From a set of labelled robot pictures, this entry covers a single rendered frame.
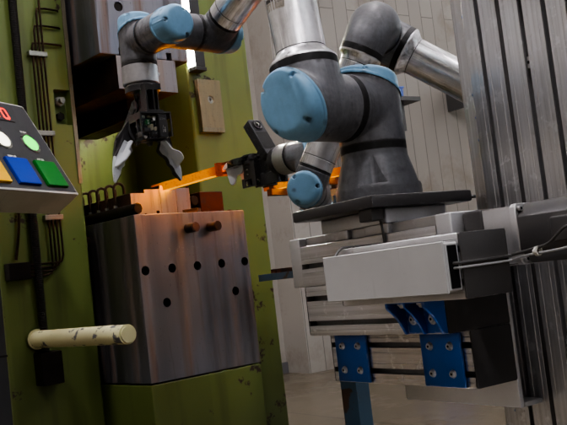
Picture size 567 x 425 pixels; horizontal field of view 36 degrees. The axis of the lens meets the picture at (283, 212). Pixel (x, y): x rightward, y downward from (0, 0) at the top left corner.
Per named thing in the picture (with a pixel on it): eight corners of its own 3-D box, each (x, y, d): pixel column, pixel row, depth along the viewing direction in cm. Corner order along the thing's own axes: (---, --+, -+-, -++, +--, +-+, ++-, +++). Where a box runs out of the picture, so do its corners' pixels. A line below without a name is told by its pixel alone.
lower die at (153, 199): (191, 214, 248) (188, 185, 249) (132, 217, 235) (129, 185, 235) (114, 231, 279) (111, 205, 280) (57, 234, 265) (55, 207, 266)
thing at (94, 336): (139, 344, 195) (137, 320, 195) (119, 347, 191) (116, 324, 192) (46, 347, 227) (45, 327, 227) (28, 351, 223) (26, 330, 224)
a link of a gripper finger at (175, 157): (190, 177, 181) (163, 142, 179) (177, 181, 186) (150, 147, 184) (200, 168, 183) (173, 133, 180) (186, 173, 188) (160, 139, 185)
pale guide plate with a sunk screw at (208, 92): (225, 132, 277) (219, 80, 278) (202, 131, 271) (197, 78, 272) (221, 133, 278) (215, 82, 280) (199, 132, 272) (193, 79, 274)
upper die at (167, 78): (178, 93, 251) (175, 61, 252) (119, 88, 237) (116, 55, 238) (103, 123, 282) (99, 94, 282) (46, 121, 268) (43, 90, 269)
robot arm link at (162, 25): (207, 5, 176) (176, 21, 184) (160, -3, 168) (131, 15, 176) (211, 43, 175) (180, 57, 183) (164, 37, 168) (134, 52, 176)
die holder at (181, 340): (261, 362, 251) (243, 209, 254) (151, 384, 225) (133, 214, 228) (152, 363, 292) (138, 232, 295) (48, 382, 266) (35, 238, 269)
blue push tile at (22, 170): (43, 183, 196) (26, 157, 197) (21, 181, 189) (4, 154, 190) (38, 188, 196) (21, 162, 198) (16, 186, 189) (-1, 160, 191)
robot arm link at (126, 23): (129, 7, 176) (108, 18, 183) (135, 59, 176) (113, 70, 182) (162, 11, 182) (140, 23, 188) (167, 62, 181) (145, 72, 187)
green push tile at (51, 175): (69, 186, 205) (53, 161, 207) (50, 184, 198) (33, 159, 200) (64, 190, 206) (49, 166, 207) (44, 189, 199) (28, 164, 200)
